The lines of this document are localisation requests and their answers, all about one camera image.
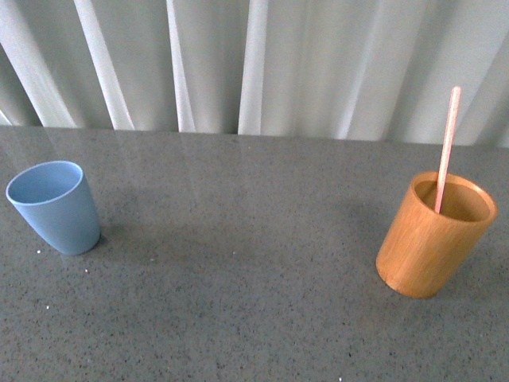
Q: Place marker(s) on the blue plastic cup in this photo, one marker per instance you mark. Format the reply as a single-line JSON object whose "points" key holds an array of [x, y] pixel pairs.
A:
{"points": [[56, 201]]}

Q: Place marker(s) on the pink chopstick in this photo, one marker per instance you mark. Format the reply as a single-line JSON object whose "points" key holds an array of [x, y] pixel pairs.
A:
{"points": [[450, 126]]}

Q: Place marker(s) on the round bamboo chopstick holder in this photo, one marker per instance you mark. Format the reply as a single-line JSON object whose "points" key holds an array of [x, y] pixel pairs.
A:
{"points": [[423, 248]]}

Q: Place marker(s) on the white pleated curtain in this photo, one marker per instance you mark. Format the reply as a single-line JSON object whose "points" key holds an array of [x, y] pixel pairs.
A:
{"points": [[370, 70]]}

